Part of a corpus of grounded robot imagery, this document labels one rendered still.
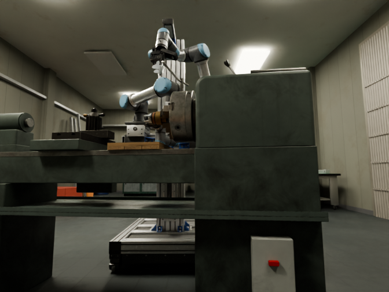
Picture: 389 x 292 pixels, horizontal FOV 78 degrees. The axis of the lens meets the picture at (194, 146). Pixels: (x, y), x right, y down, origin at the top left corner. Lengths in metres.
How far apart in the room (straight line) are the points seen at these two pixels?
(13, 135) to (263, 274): 1.69
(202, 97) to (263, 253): 0.80
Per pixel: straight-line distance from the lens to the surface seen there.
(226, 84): 1.31
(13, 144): 1.92
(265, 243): 1.21
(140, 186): 8.36
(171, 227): 2.27
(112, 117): 10.85
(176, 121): 1.36
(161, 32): 1.67
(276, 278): 1.26
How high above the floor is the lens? 0.73
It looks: 7 degrees up
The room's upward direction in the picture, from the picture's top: straight up
